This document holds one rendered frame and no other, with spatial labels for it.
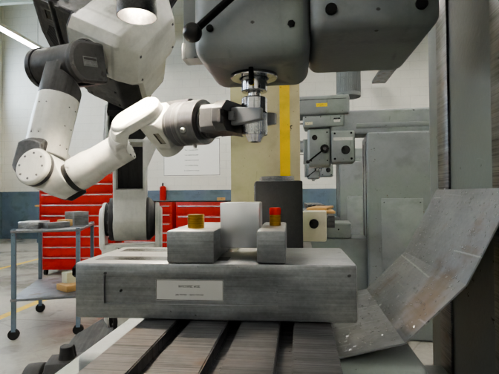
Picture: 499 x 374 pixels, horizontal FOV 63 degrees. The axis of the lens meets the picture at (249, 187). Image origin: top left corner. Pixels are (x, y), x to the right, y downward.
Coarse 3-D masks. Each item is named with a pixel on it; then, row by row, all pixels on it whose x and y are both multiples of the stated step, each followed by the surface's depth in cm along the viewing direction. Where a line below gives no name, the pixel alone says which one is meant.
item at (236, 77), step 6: (234, 72) 73; (240, 72) 72; (246, 72) 71; (258, 72) 71; (264, 72) 71; (270, 72) 72; (234, 78) 74; (240, 78) 76; (270, 78) 75; (276, 78) 75
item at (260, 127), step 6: (246, 102) 73; (252, 102) 73; (258, 102) 73; (264, 102) 74; (264, 108) 73; (264, 114) 73; (264, 120) 73; (246, 126) 73; (252, 126) 73; (258, 126) 73; (264, 126) 73; (246, 132) 73; (252, 132) 73; (258, 132) 73; (264, 132) 73
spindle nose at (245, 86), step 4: (244, 76) 73; (248, 76) 73; (256, 76) 73; (260, 76) 73; (264, 76) 74; (244, 80) 73; (248, 80) 73; (256, 80) 73; (260, 80) 73; (264, 80) 74; (244, 84) 73; (248, 84) 73; (256, 84) 73; (260, 84) 73; (264, 84) 74; (244, 88) 73; (248, 88) 73; (252, 88) 73; (256, 88) 73; (260, 88) 73; (264, 88) 74; (244, 92) 75; (264, 92) 75
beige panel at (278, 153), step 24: (240, 96) 250; (288, 96) 246; (288, 120) 246; (240, 144) 249; (264, 144) 247; (288, 144) 245; (240, 168) 249; (264, 168) 247; (288, 168) 245; (240, 192) 249
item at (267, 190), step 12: (264, 180) 107; (276, 180) 105; (288, 180) 106; (300, 180) 104; (264, 192) 104; (276, 192) 104; (288, 192) 104; (300, 192) 104; (264, 204) 104; (276, 204) 104; (288, 204) 104; (300, 204) 104; (264, 216) 104; (288, 216) 104; (300, 216) 104; (288, 228) 104; (300, 228) 104; (288, 240) 104; (300, 240) 104
